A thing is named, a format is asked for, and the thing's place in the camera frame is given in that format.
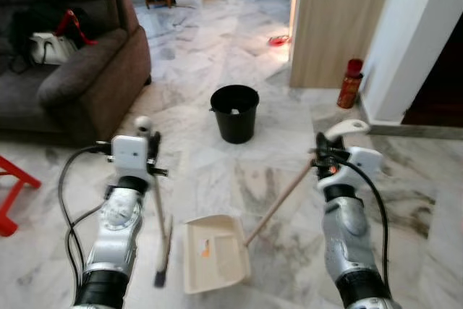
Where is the white bag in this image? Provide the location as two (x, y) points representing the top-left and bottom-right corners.
(28, 30), (80, 64)

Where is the red strap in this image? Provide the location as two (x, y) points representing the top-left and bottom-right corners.
(56, 8), (97, 46)

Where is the beige long-handled broom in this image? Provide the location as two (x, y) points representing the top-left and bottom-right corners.
(135, 115), (174, 289)

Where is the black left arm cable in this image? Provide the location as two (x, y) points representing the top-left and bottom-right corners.
(57, 145), (113, 302)

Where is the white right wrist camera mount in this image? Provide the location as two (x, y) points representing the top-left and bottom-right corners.
(345, 146), (385, 188)

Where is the brown fabric sofa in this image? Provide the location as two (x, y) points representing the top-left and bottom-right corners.
(0, 0), (153, 145)

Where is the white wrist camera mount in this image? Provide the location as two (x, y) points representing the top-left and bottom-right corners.
(345, 146), (385, 188)
(110, 135), (151, 179)

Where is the small red floor object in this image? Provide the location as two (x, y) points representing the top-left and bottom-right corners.
(267, 33), (291, 48)

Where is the red spray canister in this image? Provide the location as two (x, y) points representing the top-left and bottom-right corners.
(336, 57), (365, 110)

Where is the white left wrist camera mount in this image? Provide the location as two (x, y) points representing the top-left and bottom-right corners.
(110, 135), (151, 179)

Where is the beige long-handled dustpan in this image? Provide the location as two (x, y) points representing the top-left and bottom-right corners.
(182, 119), (372, 295)

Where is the light wooden panel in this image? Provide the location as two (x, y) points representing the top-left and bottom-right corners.
(289, 0), (398, 90)

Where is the black plastic bucket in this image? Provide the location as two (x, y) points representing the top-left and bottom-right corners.
(209, 84), (260, 145)

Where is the red metal frame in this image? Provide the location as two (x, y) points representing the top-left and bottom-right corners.
(0, 155), (41, 238)

